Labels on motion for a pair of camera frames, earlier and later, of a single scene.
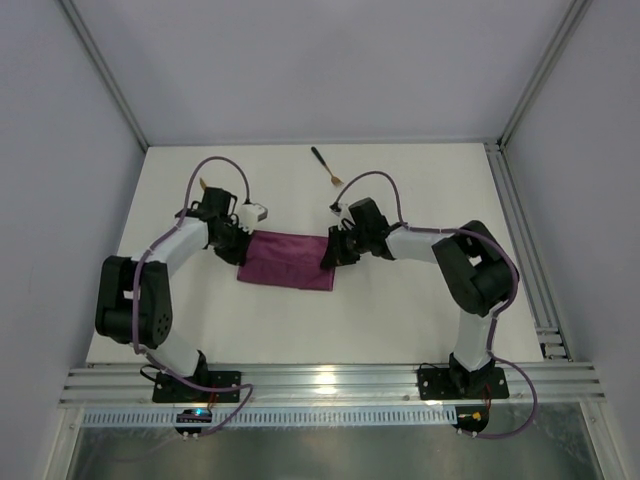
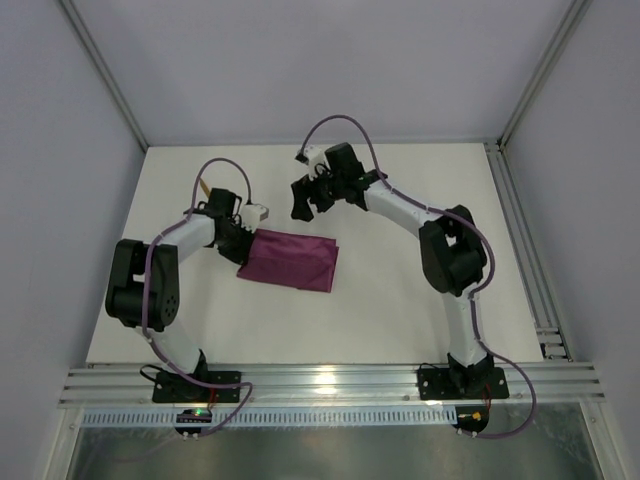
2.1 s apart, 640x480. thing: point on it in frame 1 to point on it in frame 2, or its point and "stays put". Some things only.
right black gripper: [338, 247] to [320, 189]
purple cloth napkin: [284, 259] stays put
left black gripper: [236, 246] stays put
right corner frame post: [576, 9] stays put
